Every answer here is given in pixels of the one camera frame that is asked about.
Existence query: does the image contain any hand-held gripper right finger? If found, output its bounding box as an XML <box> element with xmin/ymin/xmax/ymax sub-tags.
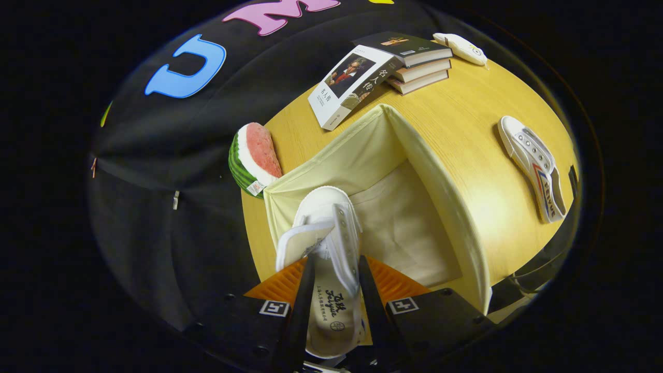
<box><xmin>358</xmin><ymin>254</ymin><xmax>495</xmax><ymax>373</ymax></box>

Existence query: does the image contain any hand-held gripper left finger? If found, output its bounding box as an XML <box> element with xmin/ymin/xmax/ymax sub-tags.
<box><xmin>184</xmin><ymin>254</ymin><xmax>316</xmax><ymax>373</ymax></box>

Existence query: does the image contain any white canvas shoe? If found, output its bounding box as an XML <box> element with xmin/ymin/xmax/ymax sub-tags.
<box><xmin>497</xmin><ymin>115</ymin><xmax>567</xmax><ymax>224</ymax></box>
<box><xmin>275</xmin><ymin>185</ymin><xmax>366</xmax><ymax>360</ymax></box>

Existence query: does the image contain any cream fabric storage box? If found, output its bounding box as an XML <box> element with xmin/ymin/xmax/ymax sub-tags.
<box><xmin>263</xmin><ymin>104</ymin><xmax>493</xmax><ymax>345</ymax></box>

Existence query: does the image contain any watermelon slice plush toy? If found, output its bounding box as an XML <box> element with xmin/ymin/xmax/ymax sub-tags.
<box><xmin>228</xmin><ymin>122</ymin><xmax>283</xmax><ymax>199</ymax></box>

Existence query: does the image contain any tan book with pale pages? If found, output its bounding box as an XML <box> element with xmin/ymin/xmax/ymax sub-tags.
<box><xmin>391</xmin><ymin>59</ymin><xmax>452</xmax><ymax>83</ymax></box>
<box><xmin>386</xmin><ymin>70</ymin><xmax>450</xmax><ymax>96</ymax></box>

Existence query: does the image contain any white portrait cover book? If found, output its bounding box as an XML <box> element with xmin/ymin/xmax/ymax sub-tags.
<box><xmin>308</xmin><ymin>45</ymin><xmax>405</xmax><ymax>131</ymax></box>

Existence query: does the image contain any black hardcover book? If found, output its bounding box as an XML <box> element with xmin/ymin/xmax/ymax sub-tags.
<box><xmin>352</xmin><ymin>31</ymin><xmax>453</xmax><ymax>68</ymax></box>

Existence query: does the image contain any white plush toy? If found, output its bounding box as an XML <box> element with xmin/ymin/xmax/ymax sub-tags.
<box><xmin>433</xmin><ymin>32</ymin><xmax>489</xmax><ymax>68</ymax></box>

